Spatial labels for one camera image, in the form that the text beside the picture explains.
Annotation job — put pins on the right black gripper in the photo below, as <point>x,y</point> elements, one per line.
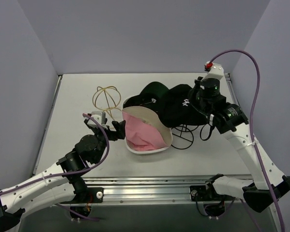
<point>194,94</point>

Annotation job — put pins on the black NY baseball cap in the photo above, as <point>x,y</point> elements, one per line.
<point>175,109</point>

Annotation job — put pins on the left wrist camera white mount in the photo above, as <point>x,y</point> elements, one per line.
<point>98,116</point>

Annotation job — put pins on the white perforated tray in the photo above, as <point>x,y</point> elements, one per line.
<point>147,151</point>

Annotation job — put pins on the pink bucket hat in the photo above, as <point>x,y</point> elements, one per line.
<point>144,131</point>

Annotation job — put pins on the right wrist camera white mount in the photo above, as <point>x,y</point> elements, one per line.
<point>213,70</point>

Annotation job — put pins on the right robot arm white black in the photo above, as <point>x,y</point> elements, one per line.
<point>268,183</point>

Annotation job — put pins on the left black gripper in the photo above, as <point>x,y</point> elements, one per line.
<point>110,131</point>

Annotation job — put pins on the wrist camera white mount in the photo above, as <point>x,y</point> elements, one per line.
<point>213,70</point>
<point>98,116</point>

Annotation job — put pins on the gold wire hat stand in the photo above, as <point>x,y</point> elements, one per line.
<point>108,100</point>

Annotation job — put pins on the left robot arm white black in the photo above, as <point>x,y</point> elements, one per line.
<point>62,181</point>

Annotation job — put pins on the black cap green brim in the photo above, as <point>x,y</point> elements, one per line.
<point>149,97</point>

